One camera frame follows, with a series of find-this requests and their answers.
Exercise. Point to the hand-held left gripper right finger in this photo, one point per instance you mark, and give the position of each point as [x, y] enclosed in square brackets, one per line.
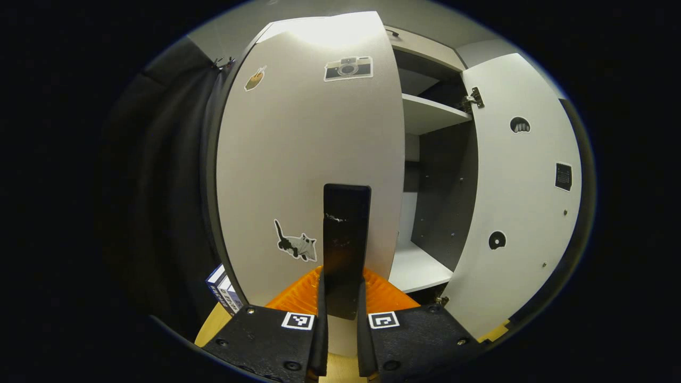
[363, 346]

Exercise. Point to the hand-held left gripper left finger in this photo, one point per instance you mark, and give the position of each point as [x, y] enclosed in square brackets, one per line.
[322, 346]

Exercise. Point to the cabinet door with camera sticker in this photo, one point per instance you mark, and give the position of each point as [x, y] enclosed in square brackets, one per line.
[276, 159]

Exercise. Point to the cabinet door with headphone sticker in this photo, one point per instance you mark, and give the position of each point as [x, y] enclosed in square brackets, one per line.
[511, 202]

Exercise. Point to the white double-door shoe cabinet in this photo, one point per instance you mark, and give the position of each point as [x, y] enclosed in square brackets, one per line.
[425, 50]

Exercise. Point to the metal door hinge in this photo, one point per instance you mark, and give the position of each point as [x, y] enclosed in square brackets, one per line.
[475, 98]
[442, 300]

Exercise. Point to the white cabinet bottom shelf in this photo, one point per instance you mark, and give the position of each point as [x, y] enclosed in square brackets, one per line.
[420, 268]

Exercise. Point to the thick white cabinet shelf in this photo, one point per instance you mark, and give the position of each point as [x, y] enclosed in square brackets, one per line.
[431, 114]

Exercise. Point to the blue and white box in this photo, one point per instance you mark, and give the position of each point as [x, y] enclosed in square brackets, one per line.
[223, 292]

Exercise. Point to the black backdrop cloth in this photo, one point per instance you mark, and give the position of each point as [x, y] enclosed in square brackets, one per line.
[159, 186]

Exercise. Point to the black cloth clip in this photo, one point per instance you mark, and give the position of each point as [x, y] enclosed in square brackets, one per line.
[223, 64]

